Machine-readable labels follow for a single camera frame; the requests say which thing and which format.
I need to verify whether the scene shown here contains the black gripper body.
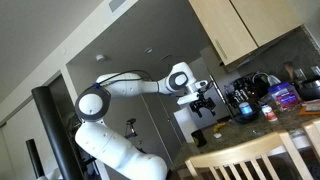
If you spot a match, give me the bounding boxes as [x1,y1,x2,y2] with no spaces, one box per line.
[189,97,216,113]

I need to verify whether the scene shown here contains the dark blue speckled bowl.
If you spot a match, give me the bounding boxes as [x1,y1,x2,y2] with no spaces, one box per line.
[233,108,261,125]

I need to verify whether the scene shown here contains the small yellow object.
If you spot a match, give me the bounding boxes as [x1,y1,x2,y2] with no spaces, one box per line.
[213,122,227,132]

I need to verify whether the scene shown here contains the black mug yellow logo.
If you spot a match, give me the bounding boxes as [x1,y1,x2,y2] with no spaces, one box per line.
[190,129,208,148]

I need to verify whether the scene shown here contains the black espresso machine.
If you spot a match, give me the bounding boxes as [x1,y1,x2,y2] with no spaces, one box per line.
[224,78,265,118]

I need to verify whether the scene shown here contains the light wooden slat chair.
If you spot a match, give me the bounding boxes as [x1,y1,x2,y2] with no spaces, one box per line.
[301,118,320,161]
[184,129,314,180]

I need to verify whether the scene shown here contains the light wood cabinet door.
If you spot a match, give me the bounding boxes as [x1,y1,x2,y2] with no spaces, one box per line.
[229,0,305,48]
[188,0,259,67]

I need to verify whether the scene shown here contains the wooden spoon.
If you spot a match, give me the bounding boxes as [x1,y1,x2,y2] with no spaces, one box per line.
[283,61,296,83]

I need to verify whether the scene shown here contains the orange flat box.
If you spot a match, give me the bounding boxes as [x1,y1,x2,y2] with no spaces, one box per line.
[298,99,320,117]

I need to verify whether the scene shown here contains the black cooking pot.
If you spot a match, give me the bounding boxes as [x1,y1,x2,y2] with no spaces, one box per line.
[296,78,320,102]

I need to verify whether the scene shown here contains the white smoke detector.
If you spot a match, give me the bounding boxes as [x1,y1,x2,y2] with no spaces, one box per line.
[95,54,108,63]

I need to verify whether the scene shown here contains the thick black pole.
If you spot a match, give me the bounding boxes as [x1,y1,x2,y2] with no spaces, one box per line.
[31,85,84,180]

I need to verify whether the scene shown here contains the thin black pole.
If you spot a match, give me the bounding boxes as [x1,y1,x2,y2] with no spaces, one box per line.
[25,138,46,180]

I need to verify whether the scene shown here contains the white looped wire handle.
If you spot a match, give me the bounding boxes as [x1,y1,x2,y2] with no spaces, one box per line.
[252,71,283,87]

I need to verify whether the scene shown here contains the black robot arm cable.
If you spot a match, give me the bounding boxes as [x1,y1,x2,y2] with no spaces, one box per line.
[83,69,158,96]

